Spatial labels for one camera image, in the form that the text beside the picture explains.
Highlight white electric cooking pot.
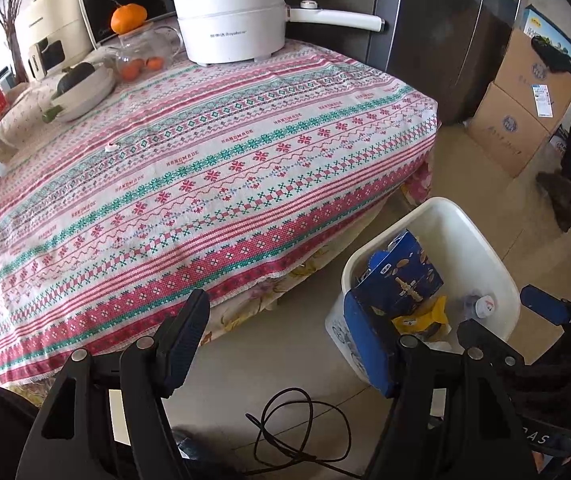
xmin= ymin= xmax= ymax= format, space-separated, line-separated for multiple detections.
xmin=172 ymin=0 xmax=385 ymax=66

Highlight blue almond snack box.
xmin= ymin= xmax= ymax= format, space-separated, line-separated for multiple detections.
xmin=349 ymin=228 xmax=446 ymax=321

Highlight stacked white plates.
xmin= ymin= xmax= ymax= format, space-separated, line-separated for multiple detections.
xmin=48 ymin=64 xmax=116 ymax=122

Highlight yellow wrapper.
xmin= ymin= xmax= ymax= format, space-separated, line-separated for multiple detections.
xmin=392 ymin=296 xmax=450 ymax=341

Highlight large orange fruit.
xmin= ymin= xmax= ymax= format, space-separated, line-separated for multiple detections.
xmin=110 ymin=0 xmax=148 ymax=35

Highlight dark green avocado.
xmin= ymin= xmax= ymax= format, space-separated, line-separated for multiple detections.
xmin=57 ymin=62 xmax=96 ymax=96

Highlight lower cardboard box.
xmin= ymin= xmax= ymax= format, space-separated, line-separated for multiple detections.
xmin=467 ymin=82 xmax=549 ymax=178

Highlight white trash bin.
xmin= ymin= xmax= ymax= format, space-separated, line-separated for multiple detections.
xmin=325 ymin=197 xmax=521 ymax=382

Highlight brown cardboard box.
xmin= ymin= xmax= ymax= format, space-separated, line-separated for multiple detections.
xmin=494 ymin=29 xmax=571 ymax=133

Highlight dark grey refrigerator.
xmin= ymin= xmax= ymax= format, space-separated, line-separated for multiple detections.
xmin=287 ymin=0 xmax=520 ymax=124

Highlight white plastic bottle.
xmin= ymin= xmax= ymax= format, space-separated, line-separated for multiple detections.
xmin=462 ymin=292 xmax=497 ymax=321

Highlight black cable on floor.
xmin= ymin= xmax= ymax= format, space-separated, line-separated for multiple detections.
xmin=242 ymin=384 xmax=367 ymax=480

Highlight white dotted cloth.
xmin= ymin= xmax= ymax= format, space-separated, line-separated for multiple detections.
xmin=0 ymin=76 xmax=60 ymax=165

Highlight patterned red green tablecloth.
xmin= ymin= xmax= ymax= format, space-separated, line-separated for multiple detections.
xmin=0 ymin=40 xmax=439 ymax=385

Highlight dried branch decoration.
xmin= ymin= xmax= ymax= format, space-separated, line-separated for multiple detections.
xmin=0 ymin=0 xmax=28 ymax=84

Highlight white kitchen appliance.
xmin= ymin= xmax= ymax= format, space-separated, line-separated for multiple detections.
xmin=19 ymin=0 xmax=92 ymax=80

